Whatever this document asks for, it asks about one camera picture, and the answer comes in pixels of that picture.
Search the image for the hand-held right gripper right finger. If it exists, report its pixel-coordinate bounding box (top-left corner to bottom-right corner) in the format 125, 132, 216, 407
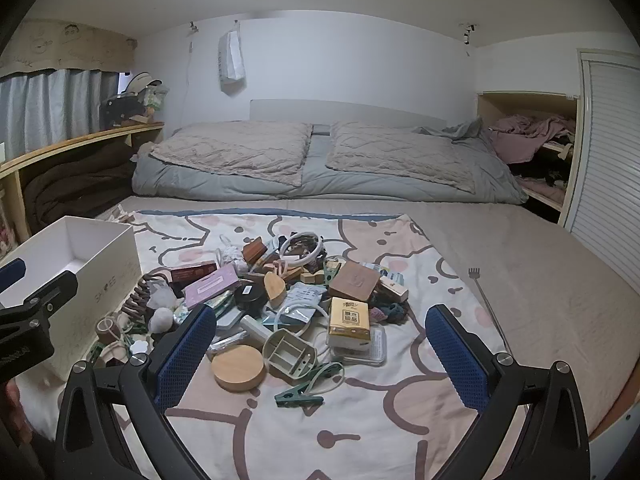
425, 304, 592, 480

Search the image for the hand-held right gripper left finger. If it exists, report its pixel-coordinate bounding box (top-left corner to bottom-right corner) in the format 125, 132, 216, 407
54, 304, 218, 480

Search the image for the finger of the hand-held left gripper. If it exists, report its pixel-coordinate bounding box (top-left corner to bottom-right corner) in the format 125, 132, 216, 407
0, 271, 79, 328
0, 258, 27, 288

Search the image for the white shoe box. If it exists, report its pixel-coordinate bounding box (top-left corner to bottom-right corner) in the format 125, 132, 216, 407
0, 216, 142, 381

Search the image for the round wooden lid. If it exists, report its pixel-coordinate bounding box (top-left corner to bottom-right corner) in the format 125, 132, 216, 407
212, 345, 264, 392

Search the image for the beige divided plastic holder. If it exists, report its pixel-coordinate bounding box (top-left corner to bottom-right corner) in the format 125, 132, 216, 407
262, 329, 318, 378

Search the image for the floral printed bag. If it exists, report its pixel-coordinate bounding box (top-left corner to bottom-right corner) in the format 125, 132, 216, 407
0, 187, 21, 261

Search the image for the white mesh bath pouf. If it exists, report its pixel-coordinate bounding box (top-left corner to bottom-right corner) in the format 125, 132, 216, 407
149, 280, 181, 333

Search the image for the white flat case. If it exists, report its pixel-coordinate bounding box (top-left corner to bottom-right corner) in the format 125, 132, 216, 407
217, 307, 246, 331

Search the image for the floral pouch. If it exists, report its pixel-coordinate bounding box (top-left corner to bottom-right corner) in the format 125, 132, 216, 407
202, 295, 236, 318

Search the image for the metal back scratcher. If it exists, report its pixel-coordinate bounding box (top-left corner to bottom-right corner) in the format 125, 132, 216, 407
467, 267, 512, 356

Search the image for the brown round ribbed container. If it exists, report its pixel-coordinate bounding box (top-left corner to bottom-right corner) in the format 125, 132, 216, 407
96, 317, 122, 346

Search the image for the brown hair claw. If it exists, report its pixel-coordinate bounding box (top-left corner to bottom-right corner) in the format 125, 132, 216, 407
122, 271, 171, 333

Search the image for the purple flat box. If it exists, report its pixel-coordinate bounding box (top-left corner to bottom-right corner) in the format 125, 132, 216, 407
184, 265, 240, 309

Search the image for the dark knitted scrunchie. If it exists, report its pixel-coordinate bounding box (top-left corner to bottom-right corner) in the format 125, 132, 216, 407
367, 301, 408, 326

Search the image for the dark red box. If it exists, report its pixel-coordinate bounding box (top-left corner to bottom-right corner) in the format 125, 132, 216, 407
170, 261, 217, 285

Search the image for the black round tin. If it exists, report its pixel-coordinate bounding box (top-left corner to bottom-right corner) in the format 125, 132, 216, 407
235, 282, 268, 318

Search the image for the brown blanket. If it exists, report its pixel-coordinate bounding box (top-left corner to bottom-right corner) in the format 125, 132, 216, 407
22, 160, 135, 233

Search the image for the wooden heart block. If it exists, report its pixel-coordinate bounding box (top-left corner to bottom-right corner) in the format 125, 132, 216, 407
264, 271, 287, 308

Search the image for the yellow tissue pack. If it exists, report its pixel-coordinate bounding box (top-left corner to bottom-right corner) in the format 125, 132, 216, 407
327, 296, 372, 348

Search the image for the blue white packet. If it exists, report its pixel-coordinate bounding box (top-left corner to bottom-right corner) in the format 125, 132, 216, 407
362, 261, 401, 281

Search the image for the printed blanket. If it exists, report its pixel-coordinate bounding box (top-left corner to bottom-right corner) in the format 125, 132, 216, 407
15, 210, 528, 480

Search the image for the grey foil packet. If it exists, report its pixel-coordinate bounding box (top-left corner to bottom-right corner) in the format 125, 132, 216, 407
272, 282, 321, 331

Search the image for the brown flat box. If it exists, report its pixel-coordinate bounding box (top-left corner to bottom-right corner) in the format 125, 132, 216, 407
328, 260, 382, 303

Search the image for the pale green clothespin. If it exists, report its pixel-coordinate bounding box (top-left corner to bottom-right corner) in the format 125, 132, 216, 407
299, 362, 347, 392

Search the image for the beige bed sheet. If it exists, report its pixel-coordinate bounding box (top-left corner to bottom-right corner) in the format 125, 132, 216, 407
95, 195, 640, 441

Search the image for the grey curtain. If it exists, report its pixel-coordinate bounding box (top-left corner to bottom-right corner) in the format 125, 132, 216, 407
0, 67, 121, 163

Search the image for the black bag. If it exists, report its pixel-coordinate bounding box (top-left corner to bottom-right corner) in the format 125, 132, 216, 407
100, 94, 146, 128

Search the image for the dark clothes pile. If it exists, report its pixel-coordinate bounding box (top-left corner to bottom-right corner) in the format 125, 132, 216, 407
510, 160, 571, 193

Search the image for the beige textured pillow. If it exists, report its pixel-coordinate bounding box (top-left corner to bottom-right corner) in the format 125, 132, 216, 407
150, 121, 314, 187
326, 120, 481, 193

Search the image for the pale green plush toy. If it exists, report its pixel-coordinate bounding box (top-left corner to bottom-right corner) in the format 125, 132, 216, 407
145, 85, 170, 113

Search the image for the white hat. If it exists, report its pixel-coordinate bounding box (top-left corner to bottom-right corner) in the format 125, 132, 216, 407
122, 72, 163, 96

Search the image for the grey duvet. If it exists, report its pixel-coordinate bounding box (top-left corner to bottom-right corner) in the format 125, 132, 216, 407
131, 122, 528, 205

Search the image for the beige printed valance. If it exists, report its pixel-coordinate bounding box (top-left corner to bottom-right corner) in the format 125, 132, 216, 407
0, 19, 137, 81

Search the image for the pink clothes pile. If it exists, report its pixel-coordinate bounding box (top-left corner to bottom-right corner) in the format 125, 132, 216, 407
487, 115, 576, 165

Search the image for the wooden cubby shelf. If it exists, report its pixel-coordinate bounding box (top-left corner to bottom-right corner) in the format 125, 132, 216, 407
476, 91, 581, 226

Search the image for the white louvered door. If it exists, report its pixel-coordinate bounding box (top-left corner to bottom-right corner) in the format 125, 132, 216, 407
557, 49, 640, 281

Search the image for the grey headboard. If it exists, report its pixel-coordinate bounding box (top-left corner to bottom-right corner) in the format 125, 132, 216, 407
250, 99, 448, 128

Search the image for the white hanging bag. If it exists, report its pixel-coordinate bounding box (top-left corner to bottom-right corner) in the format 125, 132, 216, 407
217, 20, 247, 93

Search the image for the white cord bundle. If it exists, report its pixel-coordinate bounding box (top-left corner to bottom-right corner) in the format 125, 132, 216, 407
218, 235, 246, 266

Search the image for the white thin plastic ring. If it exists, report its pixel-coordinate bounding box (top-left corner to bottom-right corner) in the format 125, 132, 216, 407
272, 300, 332, 333

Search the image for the white hoop ring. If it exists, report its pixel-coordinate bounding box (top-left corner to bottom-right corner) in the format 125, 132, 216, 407
277, 231, 322, 267

